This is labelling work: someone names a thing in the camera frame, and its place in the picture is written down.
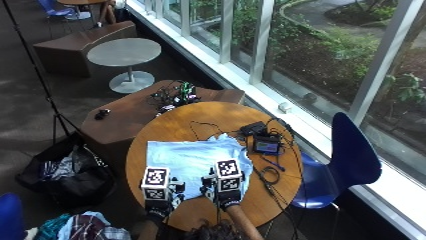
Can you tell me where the person's right hand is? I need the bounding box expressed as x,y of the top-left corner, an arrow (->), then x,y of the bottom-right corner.
199,167 -> 245,211

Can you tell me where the person's left hand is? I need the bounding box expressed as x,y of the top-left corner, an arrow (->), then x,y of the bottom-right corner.
145,179 -> 187,218

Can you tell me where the right glove white marker cube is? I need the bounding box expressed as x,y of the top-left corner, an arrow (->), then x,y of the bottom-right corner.
213,158 -> 245,193

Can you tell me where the glove white marker cube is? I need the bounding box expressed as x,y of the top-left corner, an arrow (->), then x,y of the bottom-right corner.
139,166 -> 171,202
213,158 -> 245,193

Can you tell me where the left glove white marker cube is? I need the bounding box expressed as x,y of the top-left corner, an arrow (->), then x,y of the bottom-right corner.
139,166 -> 171,202

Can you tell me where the light blue cloth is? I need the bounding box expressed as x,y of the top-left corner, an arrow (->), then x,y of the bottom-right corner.
145,133 -> 254,201

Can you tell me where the blue pen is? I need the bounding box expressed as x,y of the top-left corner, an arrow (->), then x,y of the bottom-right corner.
260,155 -> 286,172

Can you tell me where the small black screen device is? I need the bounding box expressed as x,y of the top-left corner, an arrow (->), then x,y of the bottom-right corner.
251,134 -> 282,156

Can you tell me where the black electronics box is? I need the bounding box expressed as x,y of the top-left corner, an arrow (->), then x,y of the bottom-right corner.
238,121 -> 268,137

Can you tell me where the brown hexagonal bench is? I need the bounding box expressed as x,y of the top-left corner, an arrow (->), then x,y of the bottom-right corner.
78,79 -> 246,161

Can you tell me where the pile of mixed clothes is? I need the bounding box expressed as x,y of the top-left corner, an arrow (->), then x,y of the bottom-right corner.
24,210 -> 133,240

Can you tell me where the black open bag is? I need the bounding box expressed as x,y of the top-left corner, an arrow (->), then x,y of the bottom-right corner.
14,131 -> 117,208

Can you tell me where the small black gadget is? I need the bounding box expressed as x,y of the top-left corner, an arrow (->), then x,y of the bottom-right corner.
93,108 -> 111,121

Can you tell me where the small white sill block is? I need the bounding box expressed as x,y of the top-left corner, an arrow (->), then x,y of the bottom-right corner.
276,101 -> 294,114

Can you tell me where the dark blue plastic chair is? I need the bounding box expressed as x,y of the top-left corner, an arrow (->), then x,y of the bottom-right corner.
290,111 -> 383,234

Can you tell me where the black tripod stand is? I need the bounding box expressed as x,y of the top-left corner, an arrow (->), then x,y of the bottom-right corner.
1,0 -> 83,145

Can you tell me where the brown angular bench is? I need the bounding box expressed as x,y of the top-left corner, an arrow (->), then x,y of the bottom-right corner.
32,20 -> 138,79

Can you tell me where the round wooden side table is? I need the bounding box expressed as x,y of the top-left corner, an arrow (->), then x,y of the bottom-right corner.
55,0 -> 111,24

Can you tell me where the blue chair with metal legs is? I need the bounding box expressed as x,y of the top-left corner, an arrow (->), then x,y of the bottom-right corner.
36,0 -> 91,22

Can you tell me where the tangle of gloves and cables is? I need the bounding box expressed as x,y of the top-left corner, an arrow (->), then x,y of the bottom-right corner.
146,79 -> 203,117

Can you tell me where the white window frame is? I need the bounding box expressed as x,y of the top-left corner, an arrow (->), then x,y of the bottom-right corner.
125,0 -> 426,240

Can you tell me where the grey round pedestal table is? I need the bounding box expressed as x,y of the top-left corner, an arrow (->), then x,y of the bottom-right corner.
85,37 -> 162,95

